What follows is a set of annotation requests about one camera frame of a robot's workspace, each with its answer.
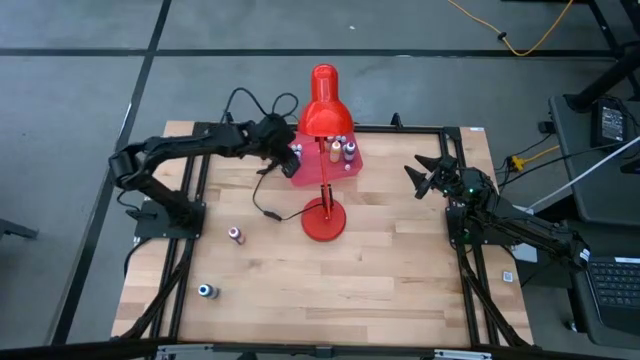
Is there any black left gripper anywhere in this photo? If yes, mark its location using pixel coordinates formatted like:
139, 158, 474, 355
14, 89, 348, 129
257, 113, 304, 180

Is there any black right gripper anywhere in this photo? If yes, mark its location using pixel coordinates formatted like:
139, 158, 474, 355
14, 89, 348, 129
403, 153, 469, 202

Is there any pink translucent plastic bin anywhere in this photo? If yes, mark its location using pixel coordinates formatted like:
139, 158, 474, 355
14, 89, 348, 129
288, 130, 365, 189

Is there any red desk lamp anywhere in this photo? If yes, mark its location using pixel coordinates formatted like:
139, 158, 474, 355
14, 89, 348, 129
297, 63, 355, 243

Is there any yellow power plug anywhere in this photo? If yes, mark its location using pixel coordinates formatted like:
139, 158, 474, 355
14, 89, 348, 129
508, 144, 561, 174

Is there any white rod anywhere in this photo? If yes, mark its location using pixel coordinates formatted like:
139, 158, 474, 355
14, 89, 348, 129
527, 135, 640, 212

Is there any grey desk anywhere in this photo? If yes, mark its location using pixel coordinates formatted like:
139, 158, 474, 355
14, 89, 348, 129
548, 93, 640, 350

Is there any black power adapter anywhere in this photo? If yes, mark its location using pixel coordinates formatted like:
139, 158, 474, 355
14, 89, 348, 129
591, 98, 630, 149

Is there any black desk leg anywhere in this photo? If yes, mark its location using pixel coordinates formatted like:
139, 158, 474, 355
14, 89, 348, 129
564, 42, 640, 114

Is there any black keyboard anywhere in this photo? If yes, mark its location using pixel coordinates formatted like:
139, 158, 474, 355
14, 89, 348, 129
582, 256, 640, 336

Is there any grey chair base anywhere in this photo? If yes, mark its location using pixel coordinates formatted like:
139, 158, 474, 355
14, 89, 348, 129
0, 218, 40, 241

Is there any black aluminium table frame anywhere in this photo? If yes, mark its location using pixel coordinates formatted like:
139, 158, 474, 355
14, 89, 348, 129
112, 110, 534, 351

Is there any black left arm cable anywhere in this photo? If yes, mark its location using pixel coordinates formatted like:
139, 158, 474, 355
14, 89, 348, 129
219, 87, 301, 126

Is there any yellow extension cord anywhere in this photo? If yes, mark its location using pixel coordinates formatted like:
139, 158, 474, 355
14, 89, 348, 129
446, 0, 575, 57

